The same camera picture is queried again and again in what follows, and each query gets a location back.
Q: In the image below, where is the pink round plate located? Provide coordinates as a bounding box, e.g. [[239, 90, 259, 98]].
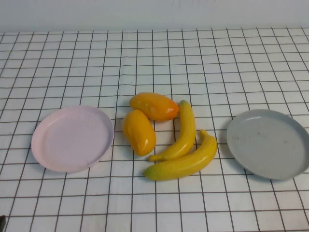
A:
[[30, 105, 115, 174]]

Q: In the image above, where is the yellow mango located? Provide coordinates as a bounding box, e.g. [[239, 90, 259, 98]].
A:
[[122, 109, 157, 157]]

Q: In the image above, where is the orange mango with red tip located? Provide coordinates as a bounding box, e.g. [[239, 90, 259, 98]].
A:
[[129, 92, 180, 121]]

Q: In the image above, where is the grey round plate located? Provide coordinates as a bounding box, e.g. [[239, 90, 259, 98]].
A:
[[226, 109, 309, 181]]

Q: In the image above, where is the large banana with green tip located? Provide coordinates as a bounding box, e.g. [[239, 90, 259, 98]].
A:
[[143, 129, 218, 182]]

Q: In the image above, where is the white grid tablecloth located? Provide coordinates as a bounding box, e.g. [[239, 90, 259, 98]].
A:
[[0, 26, 309, 232]]

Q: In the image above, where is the slim yellow banana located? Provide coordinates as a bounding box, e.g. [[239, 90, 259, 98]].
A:
[[148, 100, 197, 162]]

